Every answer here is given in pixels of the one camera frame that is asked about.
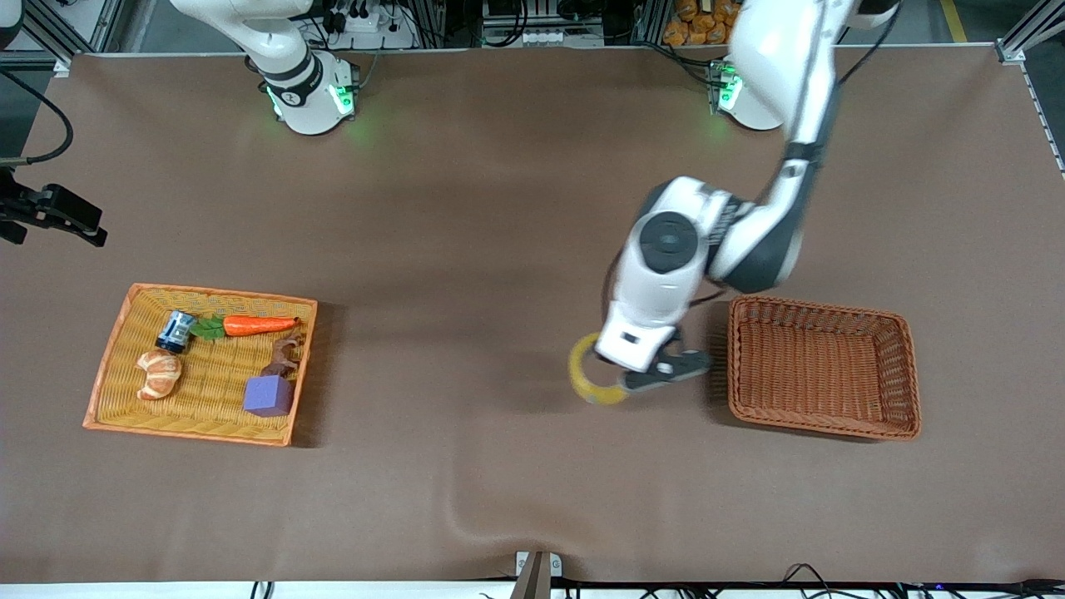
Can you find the purple cube block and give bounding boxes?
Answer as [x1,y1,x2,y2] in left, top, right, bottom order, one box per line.
[243,374,295,418]

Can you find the white power strip with plugs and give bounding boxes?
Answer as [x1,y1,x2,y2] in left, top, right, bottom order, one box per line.
[331,8,417,49]

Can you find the brown toy horse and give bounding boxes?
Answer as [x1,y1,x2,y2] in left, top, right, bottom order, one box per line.
[260,334,305,379]

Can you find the orange snack bags pile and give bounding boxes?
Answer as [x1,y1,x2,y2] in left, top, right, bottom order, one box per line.
[663,0,743,47]

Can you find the brown wicker basket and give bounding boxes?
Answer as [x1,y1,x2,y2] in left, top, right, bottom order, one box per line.
[727,295,923,441]

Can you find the yellow packing tape roll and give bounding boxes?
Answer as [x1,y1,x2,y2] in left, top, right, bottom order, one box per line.
[568,333,631,406]

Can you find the metal bracket with dark post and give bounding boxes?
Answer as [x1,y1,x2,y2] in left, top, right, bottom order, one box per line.
[509,550,563,599]

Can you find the large table cover cloth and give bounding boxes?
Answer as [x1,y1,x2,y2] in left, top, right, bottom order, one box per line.
[0,46,1065,585]

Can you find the black looped floor cable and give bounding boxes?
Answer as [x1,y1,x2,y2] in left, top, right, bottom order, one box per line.
[780,563,904,599]

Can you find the aluminium frame profile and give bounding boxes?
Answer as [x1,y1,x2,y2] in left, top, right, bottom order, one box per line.
[996,0,1065,65]
[0,0,126,77]

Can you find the long white power strip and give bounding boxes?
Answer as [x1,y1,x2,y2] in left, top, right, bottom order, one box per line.
[484,30,606,47]

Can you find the toy croissant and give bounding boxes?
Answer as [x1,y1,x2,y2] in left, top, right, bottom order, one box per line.
[136,349,182,402]

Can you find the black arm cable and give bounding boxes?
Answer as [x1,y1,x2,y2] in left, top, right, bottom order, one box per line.
[836,0,904,86]
[0,71,75,166]

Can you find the orange toy carrot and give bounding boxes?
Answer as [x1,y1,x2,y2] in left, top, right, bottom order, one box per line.
[190,314,300,342]

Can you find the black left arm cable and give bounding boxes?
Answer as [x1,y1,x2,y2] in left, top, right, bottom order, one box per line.
[836,0,904,86]

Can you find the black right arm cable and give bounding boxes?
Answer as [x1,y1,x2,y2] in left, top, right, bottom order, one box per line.
[0,71,75,166]

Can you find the yellow orange-rimmed woven basket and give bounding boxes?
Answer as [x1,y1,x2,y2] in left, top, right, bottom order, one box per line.
[82,283,319,448]

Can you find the blue and white can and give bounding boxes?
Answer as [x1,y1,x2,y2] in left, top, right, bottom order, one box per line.
[155,309,198,354]

